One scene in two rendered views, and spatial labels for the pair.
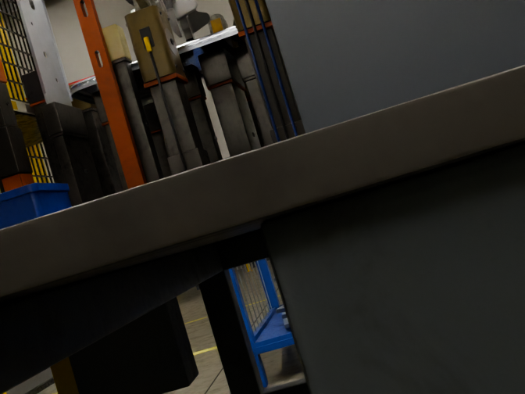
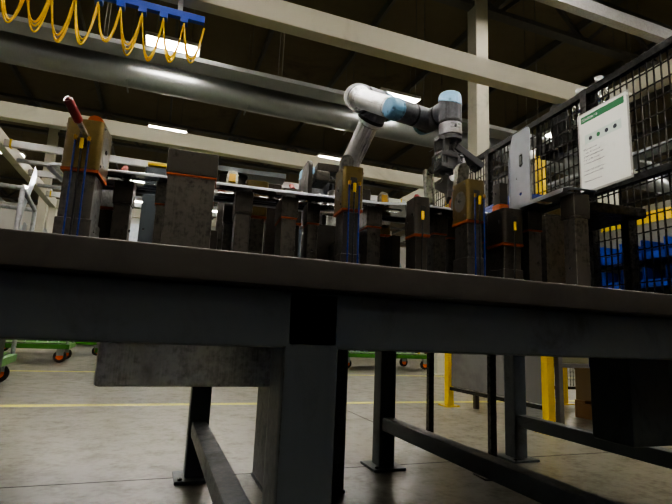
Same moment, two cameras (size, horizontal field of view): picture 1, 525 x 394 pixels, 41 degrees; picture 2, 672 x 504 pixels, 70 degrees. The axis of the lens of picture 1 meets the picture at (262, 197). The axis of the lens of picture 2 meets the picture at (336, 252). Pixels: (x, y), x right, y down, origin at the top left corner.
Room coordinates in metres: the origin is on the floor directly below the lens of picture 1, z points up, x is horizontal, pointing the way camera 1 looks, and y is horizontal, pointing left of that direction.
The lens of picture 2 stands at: (2.54, -0.92, 0.60)
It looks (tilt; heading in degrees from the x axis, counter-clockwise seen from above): 10 degrees up; 155
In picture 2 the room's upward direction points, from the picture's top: 2 degrees clockwise
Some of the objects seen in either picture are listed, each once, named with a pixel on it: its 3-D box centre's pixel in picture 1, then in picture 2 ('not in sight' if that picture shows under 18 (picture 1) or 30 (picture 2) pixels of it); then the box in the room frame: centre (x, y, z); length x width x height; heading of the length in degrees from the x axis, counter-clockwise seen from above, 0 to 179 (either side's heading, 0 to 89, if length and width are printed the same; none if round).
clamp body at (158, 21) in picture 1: (173, 116); not in sight; (1.14, 0.10, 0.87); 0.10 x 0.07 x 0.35; 170
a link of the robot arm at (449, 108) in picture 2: not in sight; (449, 109); (1.36, 0.03, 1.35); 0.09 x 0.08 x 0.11; 4
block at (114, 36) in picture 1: (139, 128); not in sight; (1.20, 0.17, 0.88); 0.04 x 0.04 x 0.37; 80
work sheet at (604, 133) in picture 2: not in sight; (605, 144); (1.51, 0.60, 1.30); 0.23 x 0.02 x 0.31; 170
